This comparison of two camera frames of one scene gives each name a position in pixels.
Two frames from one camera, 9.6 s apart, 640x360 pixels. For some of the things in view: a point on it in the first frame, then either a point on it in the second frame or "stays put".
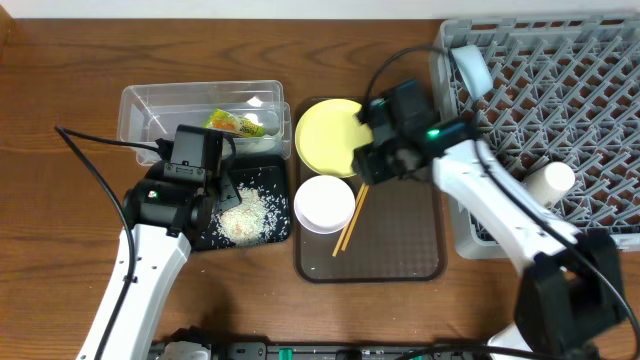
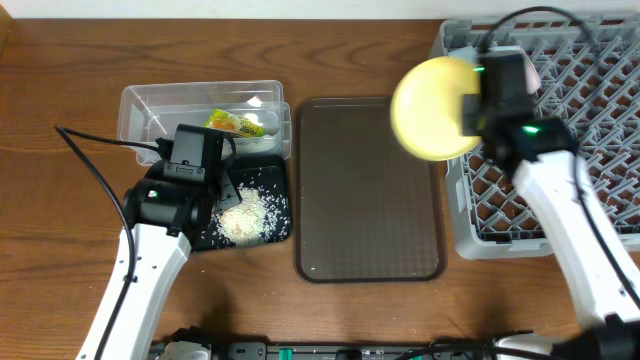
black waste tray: [263, 215] stays put
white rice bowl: [324, 204] -> [532, 76]
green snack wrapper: [220, 119] stays put
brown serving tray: [397, 233] stays put
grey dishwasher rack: [564, 90] stays put
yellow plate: [327, 135] -> [427, 107]
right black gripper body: [373, 167] -> [470, 115]
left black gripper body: [226, 195] stays put
